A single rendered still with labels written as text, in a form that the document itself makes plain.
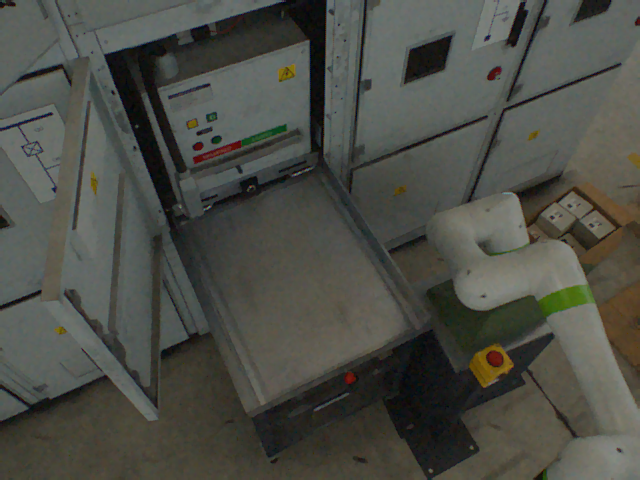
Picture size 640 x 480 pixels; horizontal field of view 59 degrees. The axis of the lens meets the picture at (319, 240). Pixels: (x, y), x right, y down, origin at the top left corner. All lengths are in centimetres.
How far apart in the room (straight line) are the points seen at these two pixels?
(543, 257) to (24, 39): 119
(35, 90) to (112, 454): 162
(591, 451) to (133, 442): 187
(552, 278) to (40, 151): 125
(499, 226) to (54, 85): 123
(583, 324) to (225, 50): 115
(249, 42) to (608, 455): 133
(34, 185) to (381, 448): 166
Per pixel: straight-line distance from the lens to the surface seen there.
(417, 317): 178
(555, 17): 225
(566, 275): 138
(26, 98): 147
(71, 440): 271
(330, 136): 195
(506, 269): 138
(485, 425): 262
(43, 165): 161
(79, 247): 123
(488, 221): 175
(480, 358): 172
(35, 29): 134
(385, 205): 245
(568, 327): 137
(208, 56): 168
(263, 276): 183
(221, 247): 191
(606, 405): 136
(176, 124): 170
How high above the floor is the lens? 244
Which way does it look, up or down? 57 degrees down
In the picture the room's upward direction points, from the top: 1 degrees clockwise
